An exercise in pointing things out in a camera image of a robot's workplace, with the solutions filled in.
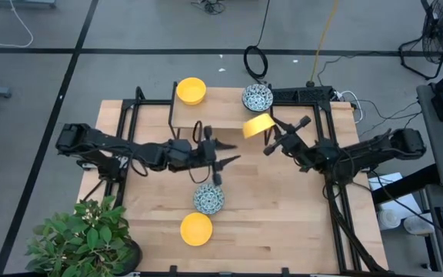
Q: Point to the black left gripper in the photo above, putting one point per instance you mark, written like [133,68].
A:
[208,155]

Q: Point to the grey flat floor object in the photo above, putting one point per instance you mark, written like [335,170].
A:
[23,3]

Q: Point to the yellow plastic mini bowl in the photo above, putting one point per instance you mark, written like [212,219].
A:
[191,91]
[196,229]
[258,126]

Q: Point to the black aluminium table frame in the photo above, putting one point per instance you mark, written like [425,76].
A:
[148,102]

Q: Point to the small wooden shelf riser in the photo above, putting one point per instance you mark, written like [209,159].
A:
[221,111]

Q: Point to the black floor fan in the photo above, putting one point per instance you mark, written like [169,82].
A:
[440,31]

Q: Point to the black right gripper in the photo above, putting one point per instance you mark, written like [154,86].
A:
[290,140]

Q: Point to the black table edge bracket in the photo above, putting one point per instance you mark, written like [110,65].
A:
[285,270]
[173,269]

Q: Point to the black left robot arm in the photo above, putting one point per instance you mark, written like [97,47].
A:
[129,148]

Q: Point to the white paper sheet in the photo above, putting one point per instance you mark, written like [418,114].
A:
[385,181]

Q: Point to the green leafy plant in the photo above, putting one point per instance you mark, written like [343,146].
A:
[79,238]

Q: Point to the white cup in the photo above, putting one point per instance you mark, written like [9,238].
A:
[417,225]
[388,218]

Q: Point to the patterned mini bowl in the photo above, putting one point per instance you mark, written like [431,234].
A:
[257,97]
[208,198]

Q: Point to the black desk beam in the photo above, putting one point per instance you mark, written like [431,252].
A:
[402,185]

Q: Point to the black plant pot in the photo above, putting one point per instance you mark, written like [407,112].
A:
[135,257]

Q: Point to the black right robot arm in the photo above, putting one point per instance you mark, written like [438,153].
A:
[360,154]

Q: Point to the black perforated electronics box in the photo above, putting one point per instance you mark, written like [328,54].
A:
[302,93]

